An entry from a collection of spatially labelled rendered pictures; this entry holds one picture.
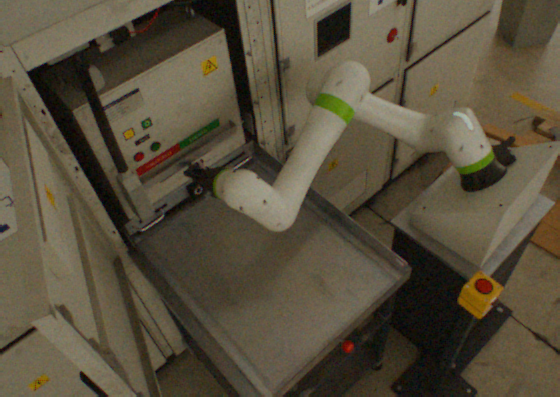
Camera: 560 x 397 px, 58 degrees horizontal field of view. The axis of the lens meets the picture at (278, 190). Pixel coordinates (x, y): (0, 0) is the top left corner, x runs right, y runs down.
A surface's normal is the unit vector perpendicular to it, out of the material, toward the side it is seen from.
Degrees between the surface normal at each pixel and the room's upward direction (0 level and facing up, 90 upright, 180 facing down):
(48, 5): 90
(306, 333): 0
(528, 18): 93
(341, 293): 0
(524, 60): 0
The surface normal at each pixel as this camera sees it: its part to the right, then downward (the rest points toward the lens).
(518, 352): -0.08, -0.63
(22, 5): 0.65, 0.55
